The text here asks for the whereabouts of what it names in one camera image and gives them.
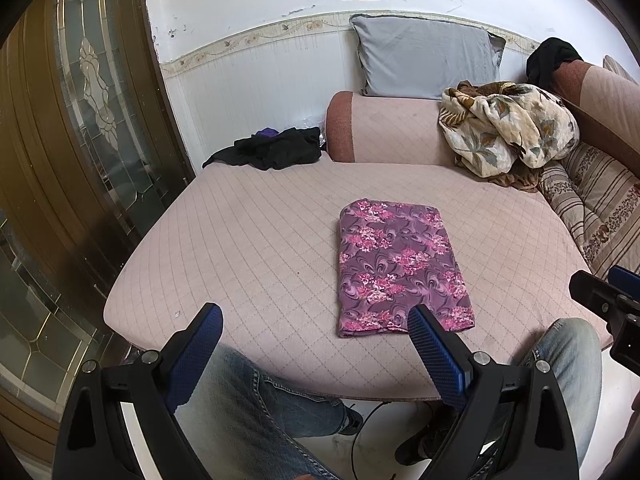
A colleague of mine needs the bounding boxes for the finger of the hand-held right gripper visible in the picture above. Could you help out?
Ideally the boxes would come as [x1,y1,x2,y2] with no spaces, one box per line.
[607,266,640,303]
[569,269,632,333]

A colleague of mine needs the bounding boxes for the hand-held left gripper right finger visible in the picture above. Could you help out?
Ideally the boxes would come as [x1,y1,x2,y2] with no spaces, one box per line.
[407,304,588,480]

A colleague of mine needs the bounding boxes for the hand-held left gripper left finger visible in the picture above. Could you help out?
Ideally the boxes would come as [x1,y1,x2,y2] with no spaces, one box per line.
[52,302,224,480]

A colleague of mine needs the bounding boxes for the purple floral garment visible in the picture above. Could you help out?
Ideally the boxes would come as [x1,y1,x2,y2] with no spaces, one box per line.
[336,198,476,339]

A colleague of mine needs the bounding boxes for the pile of black clothes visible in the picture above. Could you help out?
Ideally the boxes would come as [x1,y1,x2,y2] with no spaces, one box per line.
[202,126,323,171]

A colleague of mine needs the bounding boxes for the person's right leg in jeans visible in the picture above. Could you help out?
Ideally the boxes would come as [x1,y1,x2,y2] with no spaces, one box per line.
[520,317,603,468]

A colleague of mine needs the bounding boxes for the person's leg in jeans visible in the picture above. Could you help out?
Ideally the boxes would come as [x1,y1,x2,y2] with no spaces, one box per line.
[175,342,351,480]
[520,317,603,468]

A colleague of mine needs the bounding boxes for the person's left leg in jeans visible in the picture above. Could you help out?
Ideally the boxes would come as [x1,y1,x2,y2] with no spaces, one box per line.
[175,342,351,480]

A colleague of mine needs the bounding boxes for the person's right dark shoe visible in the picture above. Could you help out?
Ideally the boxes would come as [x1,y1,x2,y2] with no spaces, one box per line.
[395,405,453,467]

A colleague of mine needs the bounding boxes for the person's dark shoe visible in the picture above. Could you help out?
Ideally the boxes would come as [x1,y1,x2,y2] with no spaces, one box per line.
[337,402,365,436]
[395,405,453,467]

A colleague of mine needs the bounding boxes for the striped floral cushion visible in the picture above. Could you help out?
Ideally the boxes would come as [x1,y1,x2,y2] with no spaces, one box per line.
[537,140,640,281]

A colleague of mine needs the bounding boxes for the person's left dark shoe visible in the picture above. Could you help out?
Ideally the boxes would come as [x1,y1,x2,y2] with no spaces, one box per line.
[337,402,365,436]

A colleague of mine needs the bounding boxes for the pink quilted sofa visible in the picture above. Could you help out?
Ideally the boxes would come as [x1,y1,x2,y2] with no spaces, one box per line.
[102,60,640,403]

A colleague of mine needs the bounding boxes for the beige floral blanket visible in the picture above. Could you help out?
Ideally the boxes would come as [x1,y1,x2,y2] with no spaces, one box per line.
[439,80,581,191]

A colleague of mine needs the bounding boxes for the striped cushion on sofa back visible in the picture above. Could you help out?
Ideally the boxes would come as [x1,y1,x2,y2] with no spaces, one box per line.
[602,55,640,86]

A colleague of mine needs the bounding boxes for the black cloth on sofa back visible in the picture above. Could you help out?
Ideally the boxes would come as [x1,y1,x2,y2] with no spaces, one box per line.
[526,37,583,86]

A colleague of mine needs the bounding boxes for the wooden door with stained glass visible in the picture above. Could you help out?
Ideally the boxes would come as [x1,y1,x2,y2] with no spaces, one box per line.
[0,0,196,461]

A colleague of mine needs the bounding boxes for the grey pillow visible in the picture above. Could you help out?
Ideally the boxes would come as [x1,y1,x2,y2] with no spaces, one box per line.
[349,13,507,101]

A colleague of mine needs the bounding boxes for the black cable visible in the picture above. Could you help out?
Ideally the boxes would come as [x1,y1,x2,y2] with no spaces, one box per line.
[349,400,396,480]

